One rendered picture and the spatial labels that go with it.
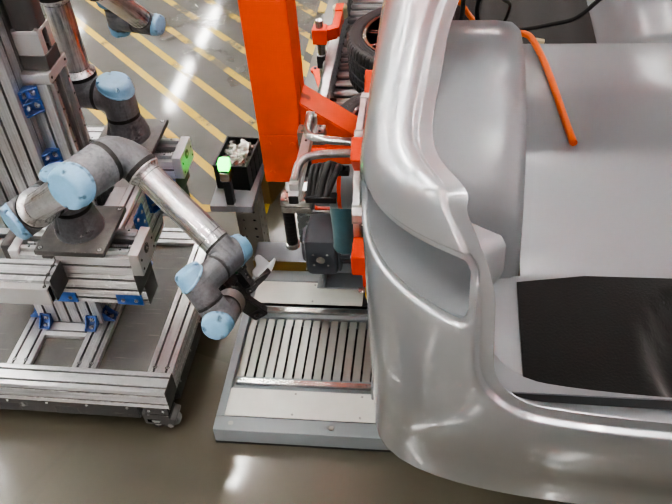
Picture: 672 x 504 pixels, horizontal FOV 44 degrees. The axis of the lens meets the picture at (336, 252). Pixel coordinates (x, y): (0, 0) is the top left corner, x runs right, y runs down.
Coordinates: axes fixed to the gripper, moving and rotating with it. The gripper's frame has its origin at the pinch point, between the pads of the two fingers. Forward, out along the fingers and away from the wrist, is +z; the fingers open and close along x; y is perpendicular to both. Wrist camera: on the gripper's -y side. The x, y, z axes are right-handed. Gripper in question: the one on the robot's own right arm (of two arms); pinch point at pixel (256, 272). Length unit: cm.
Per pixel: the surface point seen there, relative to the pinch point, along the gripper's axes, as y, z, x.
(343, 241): -20, 52, -7
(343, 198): -1.3, 28.8, -24.2
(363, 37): 23, 196, -20
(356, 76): 10, 189, -8
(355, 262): -12.4, 1.2, -26.0
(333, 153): 12.4, 26.6, -30.7
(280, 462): -67, 17, 47
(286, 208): 8.3, 14.4, -13.2
